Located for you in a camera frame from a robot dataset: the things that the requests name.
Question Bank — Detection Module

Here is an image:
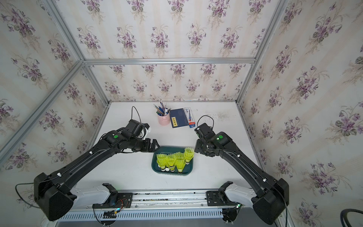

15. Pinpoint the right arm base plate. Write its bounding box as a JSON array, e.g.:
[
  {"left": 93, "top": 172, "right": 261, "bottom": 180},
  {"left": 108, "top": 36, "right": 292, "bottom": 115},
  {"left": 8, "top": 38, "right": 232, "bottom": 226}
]
[{"left": 206, "top": 191, "right": 244, "bottom": 207}]

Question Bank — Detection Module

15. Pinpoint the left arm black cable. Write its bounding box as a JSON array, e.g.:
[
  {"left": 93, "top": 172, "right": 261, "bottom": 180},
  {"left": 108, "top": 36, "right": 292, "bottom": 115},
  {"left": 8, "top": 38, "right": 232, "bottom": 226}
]
[{"left": 15, "top": 181, "right": 42, "bottom": 210}]

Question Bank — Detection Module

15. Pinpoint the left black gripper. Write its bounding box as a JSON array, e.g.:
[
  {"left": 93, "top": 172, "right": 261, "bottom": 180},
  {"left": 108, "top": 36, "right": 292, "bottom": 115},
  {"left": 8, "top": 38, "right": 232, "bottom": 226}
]
[{"left": 129, "top": 137, "right": 163, "bottom": 153}]

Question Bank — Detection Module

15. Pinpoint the yellow shuttlecock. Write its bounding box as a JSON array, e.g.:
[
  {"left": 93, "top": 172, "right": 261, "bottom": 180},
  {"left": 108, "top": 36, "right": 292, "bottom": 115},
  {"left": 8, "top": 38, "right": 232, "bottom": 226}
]
[
  {"left": 175, "top": 152, "right": 186, "bottom": 173},
  {"left": 184, "top": 147, "right": 195, "bottom": 165},
  {"left": 166, "top": 154, "right": 176, "bottom": 172},
  {"left": 157, "top": 154, "right": 170, "bottom": 172}
]

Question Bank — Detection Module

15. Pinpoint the dark blue book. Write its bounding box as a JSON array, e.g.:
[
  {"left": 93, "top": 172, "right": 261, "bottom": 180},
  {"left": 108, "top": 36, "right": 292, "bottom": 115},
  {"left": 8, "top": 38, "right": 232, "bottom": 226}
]
[{"left": 169, "top": 108, "right": 189, "bottom": 128}]

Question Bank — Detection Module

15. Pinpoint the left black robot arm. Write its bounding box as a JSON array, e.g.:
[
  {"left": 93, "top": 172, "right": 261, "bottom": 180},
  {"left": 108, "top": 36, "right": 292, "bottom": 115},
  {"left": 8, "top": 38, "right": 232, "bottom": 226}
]
[{"left": 34, "top": 119, "right": 160, "bottom": 221}]

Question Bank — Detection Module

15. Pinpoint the aluminium front rail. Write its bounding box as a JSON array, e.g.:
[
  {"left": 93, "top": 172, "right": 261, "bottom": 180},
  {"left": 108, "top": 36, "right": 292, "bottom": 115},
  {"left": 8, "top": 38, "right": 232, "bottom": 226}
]
[{"left": 49, "top": 188, "right": 285, "bottom": 213}]

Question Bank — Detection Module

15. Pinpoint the dark teal storage tray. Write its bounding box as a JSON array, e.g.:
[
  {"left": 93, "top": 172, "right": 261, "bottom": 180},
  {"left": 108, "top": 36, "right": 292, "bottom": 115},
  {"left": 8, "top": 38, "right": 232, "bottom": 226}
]
[{"left": 151, "top": 146, "right": 195, "bottom": 176}]

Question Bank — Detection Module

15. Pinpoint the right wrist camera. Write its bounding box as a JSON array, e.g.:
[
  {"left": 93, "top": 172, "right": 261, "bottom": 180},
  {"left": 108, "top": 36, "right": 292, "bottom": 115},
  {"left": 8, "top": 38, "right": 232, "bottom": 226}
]
[{"left": 195, "top": 123, "right": 216, "bottom": 141}]

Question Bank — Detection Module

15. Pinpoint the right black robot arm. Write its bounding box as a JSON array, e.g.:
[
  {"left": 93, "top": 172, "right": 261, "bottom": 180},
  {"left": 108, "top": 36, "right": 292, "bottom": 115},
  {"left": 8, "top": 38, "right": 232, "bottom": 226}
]
[{"left": 195, "top": 123, "right": 289, "bottom": 225}]

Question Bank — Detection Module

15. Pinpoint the pink pen cup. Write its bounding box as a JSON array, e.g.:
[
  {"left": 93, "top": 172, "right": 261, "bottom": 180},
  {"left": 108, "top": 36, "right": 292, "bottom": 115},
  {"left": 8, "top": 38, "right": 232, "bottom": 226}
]
[{"left": 158, "top": 114, "right": 171, "bottom": 126}]

